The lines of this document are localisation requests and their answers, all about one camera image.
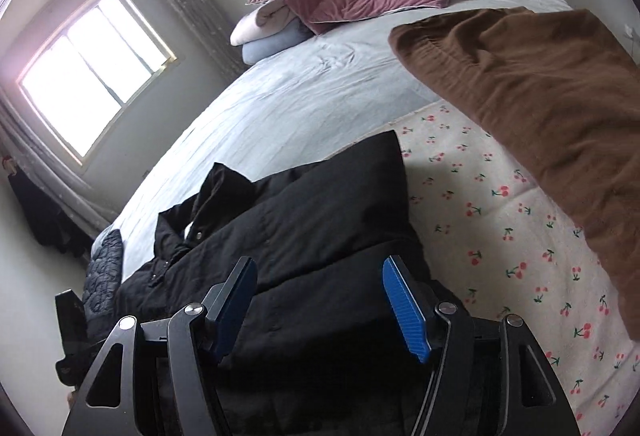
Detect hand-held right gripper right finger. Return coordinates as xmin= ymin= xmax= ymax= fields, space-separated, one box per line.
xmin=382 ymin=255 xmax=581 ymax=436

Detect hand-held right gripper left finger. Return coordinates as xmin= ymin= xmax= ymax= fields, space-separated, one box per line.
xmin=62 ymin=256 xmax=258 ymax=436

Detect black puffer jacket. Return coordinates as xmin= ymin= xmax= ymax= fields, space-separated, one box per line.
xmin=56 ymin=131 xmax=488 ymax=436

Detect hanging dark clothes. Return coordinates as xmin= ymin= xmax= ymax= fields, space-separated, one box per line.
xmin=7 ymin=164 xmax=93 ymax=259

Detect cherry print blanket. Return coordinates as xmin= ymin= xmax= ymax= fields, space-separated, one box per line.
xmin=397 ymin=102 xmax=633 ymax=436

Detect dark quilted cloth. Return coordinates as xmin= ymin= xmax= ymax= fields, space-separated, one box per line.
xmin=81 ymin=229 xmax=125 ymax=329

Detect bed with grey sheet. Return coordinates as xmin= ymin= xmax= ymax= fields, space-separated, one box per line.
xmin=91 ymin=0 xmax=576 ymax=287

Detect brown blanket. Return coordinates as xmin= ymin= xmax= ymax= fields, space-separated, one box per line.
xmin=388 ymin=7 xmax=640 ymax=342

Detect window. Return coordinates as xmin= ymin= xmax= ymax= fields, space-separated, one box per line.
xmin=17 ymin=0 xmax=182 ymax=167

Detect cream pillow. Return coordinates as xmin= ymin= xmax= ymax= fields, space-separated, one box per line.
xmin=230 ymin=0 xmax=315 ymax=64

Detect grey curtain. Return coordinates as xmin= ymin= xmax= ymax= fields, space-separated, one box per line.
xmin=124 ymin=0 xmax=249 ymax=77

